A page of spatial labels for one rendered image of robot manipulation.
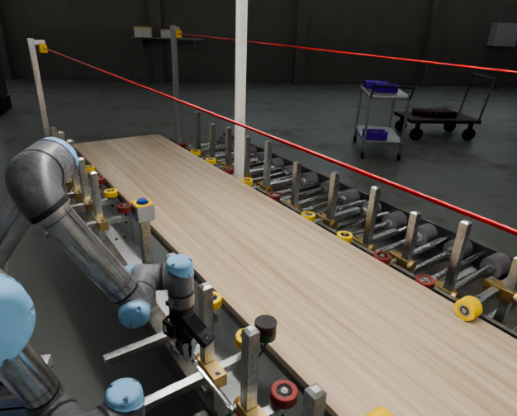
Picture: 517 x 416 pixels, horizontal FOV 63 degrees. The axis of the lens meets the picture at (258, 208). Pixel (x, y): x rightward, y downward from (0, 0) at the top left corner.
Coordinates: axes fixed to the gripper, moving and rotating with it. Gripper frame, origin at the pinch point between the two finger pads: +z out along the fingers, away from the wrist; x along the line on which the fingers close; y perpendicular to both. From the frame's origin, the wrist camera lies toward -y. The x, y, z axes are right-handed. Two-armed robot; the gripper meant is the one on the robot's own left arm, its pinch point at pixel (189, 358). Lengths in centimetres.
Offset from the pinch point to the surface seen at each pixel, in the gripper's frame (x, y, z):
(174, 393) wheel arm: 6.6, 0.3, 9.2
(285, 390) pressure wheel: -7.6, -30.6, 0.1
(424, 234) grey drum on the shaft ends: -151, -33, 8
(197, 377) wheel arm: -1.7, -1.7, 8.4
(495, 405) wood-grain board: -40, -81, 1
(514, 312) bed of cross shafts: -123, -83, 20
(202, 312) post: -6.7, 0.1, -13.6
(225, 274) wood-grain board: -44.8, 21.8, 1.2
